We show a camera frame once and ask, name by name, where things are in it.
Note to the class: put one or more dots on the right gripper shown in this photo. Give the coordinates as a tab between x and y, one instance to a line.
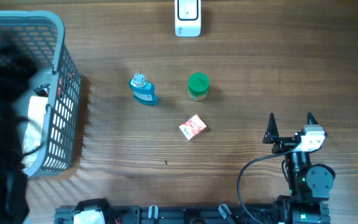
271	136

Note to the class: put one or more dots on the red snack packet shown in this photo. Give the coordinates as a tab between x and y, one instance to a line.
192	127

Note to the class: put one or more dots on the green lid jar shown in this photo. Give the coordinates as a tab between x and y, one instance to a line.
198	86

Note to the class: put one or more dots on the blue mouthwash bottle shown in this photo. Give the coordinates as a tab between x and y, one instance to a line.
144	91

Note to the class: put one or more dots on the black red snack wrapper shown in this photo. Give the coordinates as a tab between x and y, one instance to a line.
42	90

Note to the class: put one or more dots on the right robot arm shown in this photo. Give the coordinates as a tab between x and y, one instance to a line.
309	184

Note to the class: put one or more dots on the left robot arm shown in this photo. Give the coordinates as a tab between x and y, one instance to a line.
13	181

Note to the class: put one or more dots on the white barcode scanner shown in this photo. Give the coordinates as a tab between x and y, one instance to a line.
187	18

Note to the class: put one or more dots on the grey plastic mesh basket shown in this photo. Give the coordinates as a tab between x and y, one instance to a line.
41	35

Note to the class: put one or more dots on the white long flat pouch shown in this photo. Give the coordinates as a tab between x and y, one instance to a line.
33	131

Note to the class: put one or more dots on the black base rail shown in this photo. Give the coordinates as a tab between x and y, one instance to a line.
84	212

